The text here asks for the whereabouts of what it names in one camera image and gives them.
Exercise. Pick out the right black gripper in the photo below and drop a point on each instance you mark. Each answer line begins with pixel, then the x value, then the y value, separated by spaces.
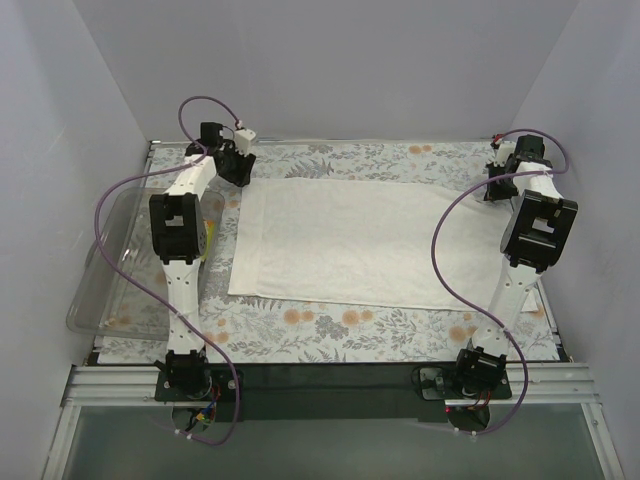
pixel 497 186

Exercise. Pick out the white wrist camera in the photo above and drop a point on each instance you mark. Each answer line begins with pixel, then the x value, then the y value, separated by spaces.
pixel 244 138
pixel 502 150

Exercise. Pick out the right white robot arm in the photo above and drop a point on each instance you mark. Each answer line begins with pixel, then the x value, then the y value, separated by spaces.
pixel 533 241

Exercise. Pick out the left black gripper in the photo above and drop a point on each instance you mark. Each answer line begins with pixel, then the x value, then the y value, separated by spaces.
pixel 239 167

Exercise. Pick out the orange patterned towel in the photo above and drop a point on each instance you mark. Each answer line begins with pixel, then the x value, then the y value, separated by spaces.
pixel 210 237

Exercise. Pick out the aluminium frame rail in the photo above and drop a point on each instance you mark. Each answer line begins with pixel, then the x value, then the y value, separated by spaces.
pixel 132 385

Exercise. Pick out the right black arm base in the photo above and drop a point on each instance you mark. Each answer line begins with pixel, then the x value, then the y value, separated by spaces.
pixel 465 407

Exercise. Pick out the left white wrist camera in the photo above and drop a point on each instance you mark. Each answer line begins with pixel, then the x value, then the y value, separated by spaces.
pixel 244 138

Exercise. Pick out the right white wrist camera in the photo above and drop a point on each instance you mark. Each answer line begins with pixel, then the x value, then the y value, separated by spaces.
pixel 502 150

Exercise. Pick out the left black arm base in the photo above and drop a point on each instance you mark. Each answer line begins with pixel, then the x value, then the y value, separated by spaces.
pixel 213 405

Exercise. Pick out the white towel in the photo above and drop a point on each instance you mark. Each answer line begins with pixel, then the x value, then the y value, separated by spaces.
pixel 367 243

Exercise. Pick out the clear plastic bin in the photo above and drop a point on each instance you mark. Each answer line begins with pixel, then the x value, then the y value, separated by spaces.
pixel 105 303

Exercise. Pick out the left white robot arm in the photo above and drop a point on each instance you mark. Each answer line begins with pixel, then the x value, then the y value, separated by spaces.
pixel 181 239

